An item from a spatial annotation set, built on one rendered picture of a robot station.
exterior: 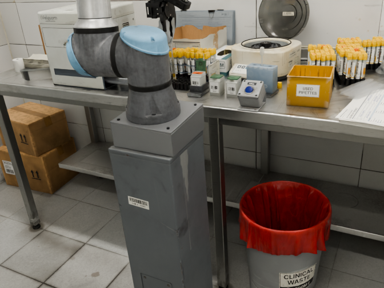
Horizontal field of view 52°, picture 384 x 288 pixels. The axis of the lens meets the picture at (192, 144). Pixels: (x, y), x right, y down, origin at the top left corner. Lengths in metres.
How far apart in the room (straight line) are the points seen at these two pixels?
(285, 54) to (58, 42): 0.89
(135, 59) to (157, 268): 0.65
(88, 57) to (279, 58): 0.76
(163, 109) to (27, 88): 0.94
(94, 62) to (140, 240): 0.55
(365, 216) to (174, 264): 0.95
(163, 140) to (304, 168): 1.22
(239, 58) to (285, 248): 0.74
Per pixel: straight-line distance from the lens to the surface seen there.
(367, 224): 1.84
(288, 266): 1.59
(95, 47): 1.06
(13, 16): 2.88
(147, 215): 1.17
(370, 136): 1.24
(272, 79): 1.39
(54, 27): 1.70
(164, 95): 1.04
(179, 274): 1.26
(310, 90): 1.30
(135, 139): 1.07
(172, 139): 1.01
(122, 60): 1.02
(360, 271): 2.02
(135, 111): 1.05
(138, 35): 1.00
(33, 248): 2.32
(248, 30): 1.95
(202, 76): 1.44
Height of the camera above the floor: 1.35
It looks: 26 degrees down
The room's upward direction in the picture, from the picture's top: 5 degrees counter-clockwise
